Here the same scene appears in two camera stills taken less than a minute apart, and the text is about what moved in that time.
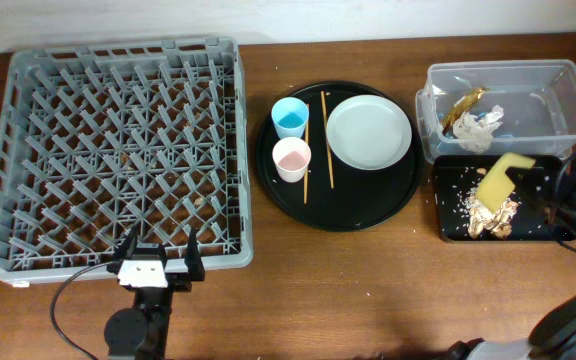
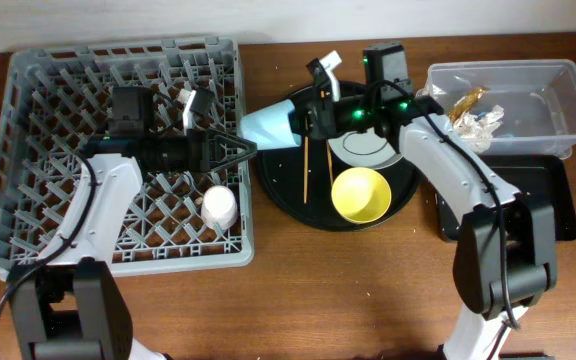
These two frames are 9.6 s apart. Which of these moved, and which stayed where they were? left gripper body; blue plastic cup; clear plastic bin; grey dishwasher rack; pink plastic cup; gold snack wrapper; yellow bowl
Moved: blue plastic cup; left gripper body; pink plastic cup; yellow bowl
Stayed: clear plastic bin; grey dishwasher rack; gold snack wrapper
